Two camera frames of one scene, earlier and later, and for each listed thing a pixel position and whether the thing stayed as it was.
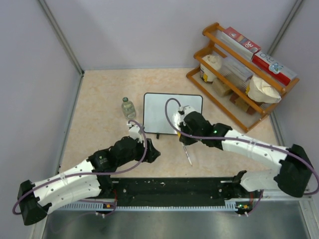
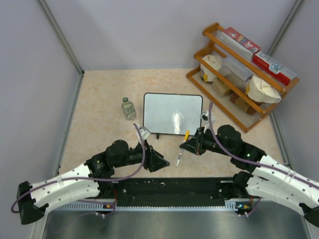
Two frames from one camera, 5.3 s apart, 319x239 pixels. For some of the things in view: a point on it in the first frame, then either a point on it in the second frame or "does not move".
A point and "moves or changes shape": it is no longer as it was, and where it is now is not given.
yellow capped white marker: x=179 y=134 moves or changes shape
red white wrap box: x=270 y=66 does not move
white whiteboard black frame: x=155 y=121 does not move
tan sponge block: x=220 y=87 does not move
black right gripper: x=187 y=141 to x=195 y=145
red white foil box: x=239 y=42 does not move
